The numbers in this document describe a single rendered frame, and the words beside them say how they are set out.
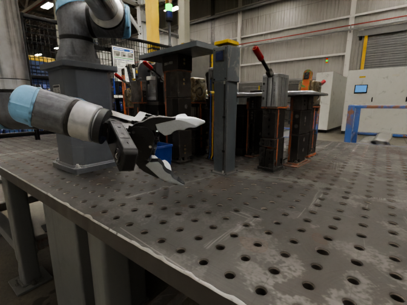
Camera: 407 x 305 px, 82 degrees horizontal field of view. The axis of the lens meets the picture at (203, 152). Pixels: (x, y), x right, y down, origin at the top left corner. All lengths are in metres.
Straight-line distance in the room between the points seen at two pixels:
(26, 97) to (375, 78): 8.78
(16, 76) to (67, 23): 0.44
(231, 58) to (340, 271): 0.65
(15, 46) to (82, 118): 0.25
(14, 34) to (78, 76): 0.33
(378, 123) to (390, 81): 1.22
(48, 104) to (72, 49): 0.54
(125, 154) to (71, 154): 0.63
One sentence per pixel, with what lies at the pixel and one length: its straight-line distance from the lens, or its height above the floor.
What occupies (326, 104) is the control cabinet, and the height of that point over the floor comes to 0.94.
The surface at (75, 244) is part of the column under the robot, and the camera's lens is 1.02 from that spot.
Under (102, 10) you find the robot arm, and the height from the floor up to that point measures 1.24.
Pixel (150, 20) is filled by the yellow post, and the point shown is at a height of 1.75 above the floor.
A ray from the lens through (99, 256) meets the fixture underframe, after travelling 0.73.
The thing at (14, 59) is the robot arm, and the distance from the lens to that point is 0.67.
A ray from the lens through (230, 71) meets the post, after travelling 0.82.
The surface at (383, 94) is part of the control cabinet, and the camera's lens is 8.90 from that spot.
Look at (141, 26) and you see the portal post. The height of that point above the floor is 2.81.
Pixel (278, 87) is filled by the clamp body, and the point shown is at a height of 1.01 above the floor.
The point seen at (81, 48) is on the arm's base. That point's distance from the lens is 1.03.
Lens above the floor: 0.95
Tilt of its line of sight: 12 degrees down
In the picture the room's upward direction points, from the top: straight up
